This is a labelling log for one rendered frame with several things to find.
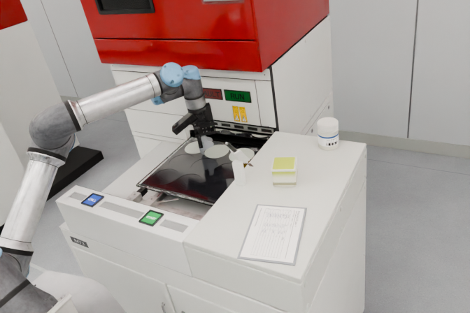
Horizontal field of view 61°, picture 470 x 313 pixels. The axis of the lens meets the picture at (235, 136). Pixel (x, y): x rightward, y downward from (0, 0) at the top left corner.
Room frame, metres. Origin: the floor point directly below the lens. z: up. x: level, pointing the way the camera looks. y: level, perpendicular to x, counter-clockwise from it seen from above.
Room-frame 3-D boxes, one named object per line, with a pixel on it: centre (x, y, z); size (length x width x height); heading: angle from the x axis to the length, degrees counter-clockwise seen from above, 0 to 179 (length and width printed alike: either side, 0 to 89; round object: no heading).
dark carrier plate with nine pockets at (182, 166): (1.28, 0.14, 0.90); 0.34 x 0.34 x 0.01; 56
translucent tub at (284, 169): (1.01, -0.13, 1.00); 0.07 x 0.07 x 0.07; 74
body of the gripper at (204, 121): (1.36, 0.11, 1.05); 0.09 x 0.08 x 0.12; 97
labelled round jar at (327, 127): (1.17, -0.32, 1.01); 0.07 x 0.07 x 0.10
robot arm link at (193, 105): (1.37, 0.12, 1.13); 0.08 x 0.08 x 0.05
